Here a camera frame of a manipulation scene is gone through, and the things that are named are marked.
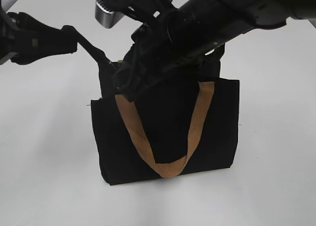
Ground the black canvas tote bag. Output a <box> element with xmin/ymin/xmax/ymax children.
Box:
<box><xmin>91</xmin><ymin>46</ymin><xmax>239</xmax><ymax>185</ymax></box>

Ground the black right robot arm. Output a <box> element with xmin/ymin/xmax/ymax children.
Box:
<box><xmin>105</xmin><ymin>0</ymin><xmax>316</xmax><ymax>101</ymax></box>

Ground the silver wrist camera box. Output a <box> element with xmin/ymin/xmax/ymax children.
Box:
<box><xmin>95</xmin><ymin>0</ymin><xmax>132</xmax><ymax>29</ymax></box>

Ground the tan front bag strap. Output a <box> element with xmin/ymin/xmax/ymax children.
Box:
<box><xmin>115</xmin><ymin>81</ymin><xmax>216</xmax><ymax>179</ymax></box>

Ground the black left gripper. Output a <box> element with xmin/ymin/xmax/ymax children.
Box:
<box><xmin>4</xmin><ymin>12</ymin><xmax>111</xmax><ymax>68</ymax></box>

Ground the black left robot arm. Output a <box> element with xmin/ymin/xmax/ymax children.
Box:
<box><xmin>0</xmin><ymin>8</ymin><xmax>113</xmax><ymax>67</ymax></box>

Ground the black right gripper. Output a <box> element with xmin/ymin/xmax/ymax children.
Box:
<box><xmin>113</xmin><ymin>23</ymin><xmax>207</xmax><ymax>102</ymax></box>

